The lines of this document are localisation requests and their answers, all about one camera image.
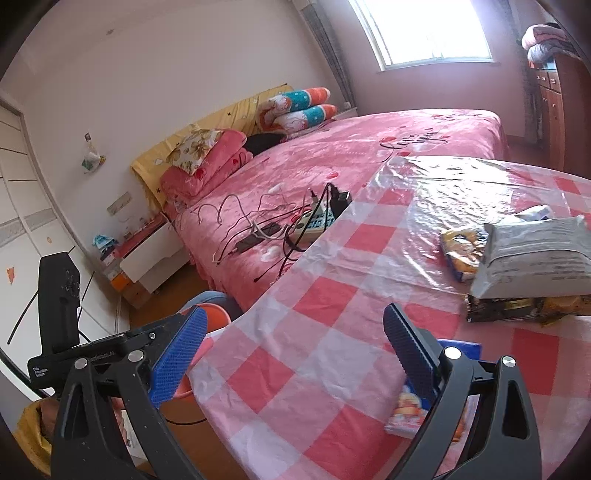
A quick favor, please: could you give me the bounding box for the blue cartoon snack packet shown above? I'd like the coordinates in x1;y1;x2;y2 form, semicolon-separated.
385;338;482;441

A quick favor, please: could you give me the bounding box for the yellow snack packet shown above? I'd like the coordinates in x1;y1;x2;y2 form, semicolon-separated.
438;227;490;283

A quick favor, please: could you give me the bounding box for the black floor cable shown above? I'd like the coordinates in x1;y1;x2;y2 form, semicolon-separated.
164;413;208;426

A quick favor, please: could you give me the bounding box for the cardboard box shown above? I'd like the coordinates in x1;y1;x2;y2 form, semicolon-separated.
122;277;162;309

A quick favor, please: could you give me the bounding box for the grey patterned curtain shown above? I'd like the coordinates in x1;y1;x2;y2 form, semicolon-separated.
505;0;543;144
305;0;356;109

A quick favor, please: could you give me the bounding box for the tangle of thin cables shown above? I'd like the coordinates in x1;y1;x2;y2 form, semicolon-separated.
173;182;340;283

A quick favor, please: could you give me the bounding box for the black power bank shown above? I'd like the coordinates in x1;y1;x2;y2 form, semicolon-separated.
233;222;282;254

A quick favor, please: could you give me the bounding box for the plastic bag on wall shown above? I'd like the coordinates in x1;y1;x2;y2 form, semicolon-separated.
81;134;108;175

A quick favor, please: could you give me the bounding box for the yellow headboard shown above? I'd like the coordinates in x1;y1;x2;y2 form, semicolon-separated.
130;84;296;208

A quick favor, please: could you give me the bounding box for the white wardrobe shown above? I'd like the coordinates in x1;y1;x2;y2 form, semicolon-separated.
0;90;121;407

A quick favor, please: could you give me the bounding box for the blue round stool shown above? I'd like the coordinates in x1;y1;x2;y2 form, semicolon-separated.
182;291;241;324

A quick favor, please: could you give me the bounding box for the white plastic bottle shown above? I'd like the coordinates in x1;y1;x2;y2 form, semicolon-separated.
515;204;555;221

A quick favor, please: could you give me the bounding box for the floral pillow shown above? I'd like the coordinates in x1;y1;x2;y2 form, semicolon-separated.
167;127;222;175

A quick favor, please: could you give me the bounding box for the white nightstand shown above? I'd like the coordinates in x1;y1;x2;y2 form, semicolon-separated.
117;217;190;296

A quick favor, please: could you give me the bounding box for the red checked plastic tablecloth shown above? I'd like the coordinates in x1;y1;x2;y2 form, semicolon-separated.
189;154;591;480

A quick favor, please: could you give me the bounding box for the bed with pink bedspread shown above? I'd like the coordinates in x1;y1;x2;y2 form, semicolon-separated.
159;109;509;305

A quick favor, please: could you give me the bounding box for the dark cloth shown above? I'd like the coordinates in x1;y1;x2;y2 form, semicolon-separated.
242;133;284;155

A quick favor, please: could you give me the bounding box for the black charger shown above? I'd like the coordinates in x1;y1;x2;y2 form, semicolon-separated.
330;189;354;217

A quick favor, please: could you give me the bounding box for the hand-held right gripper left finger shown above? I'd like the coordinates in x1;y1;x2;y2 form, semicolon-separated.
50;305;208;480

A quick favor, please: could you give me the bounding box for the brown wooden cabinet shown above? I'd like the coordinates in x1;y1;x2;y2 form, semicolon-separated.
531;51;591;181

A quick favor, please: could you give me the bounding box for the window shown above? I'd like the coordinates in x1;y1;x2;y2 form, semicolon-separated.
348;0;502;72

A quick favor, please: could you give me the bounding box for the white power strip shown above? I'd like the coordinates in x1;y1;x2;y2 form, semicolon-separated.
288;203;340;245

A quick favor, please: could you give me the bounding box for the folded bedding pile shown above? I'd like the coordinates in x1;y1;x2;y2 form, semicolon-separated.
522;22;580;63

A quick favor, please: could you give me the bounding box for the folded pink blanket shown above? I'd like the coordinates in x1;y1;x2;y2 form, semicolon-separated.
159;129;254;199

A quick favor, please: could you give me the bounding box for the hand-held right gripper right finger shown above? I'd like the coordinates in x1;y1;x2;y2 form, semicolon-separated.
383;302;542;480

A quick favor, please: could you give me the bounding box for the grey mailer bag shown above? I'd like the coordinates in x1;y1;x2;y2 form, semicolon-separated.
470;215;591;301

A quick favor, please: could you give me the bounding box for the person's left hand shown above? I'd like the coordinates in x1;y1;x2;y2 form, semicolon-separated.
112;396;130;446

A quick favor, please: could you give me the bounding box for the black gold coffee stick packet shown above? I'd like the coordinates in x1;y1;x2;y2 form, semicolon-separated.
465;293;591;328

